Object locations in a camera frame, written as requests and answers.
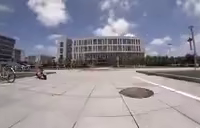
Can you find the bicycle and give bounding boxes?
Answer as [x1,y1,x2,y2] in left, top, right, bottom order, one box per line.
[0,64,18,84]

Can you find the lamp pole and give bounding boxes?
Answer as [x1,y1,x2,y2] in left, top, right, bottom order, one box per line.
[166,42,173,66]

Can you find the pole with signs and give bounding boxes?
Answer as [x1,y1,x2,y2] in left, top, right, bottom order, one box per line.
[186,25,199,70]

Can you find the dark kerb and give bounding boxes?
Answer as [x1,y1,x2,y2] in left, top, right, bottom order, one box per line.
[135,69,200,87]

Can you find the pale building with window bands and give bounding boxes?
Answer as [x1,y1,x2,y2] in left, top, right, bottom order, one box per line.
[55,35,146,67]

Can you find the row of green trees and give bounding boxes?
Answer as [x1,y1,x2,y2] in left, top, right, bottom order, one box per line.
[143,52,200,67]

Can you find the low distant buildings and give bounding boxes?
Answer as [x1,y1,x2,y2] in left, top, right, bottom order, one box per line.
[13,48,58,67]

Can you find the round dark manhole cover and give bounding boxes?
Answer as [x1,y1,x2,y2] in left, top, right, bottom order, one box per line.
[118,86,155,100]

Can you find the pale paved plaza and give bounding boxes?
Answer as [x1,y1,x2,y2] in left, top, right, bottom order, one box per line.
[0,67,200,128]

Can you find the grass strip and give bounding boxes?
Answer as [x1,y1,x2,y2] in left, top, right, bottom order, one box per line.
[161,68,200,81]

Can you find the red scooter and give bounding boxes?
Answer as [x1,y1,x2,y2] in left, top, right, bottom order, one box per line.
[35,66,48,81]

